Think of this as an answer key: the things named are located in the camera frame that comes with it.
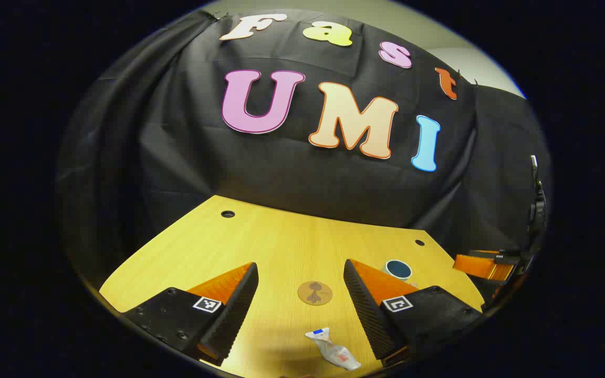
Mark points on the white toothpaste tube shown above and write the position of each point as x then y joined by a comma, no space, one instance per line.
334,350

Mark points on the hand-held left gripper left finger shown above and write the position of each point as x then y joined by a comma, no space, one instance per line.
234,310

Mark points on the round brown coaster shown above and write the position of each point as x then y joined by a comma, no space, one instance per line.
315,293

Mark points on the black backdrop cloth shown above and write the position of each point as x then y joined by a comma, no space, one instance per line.
281,168

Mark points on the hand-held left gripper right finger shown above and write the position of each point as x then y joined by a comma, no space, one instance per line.
368,310

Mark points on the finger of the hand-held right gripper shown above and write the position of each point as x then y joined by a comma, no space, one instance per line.
483,266

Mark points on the wooden desktop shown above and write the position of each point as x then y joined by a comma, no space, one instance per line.
281,247

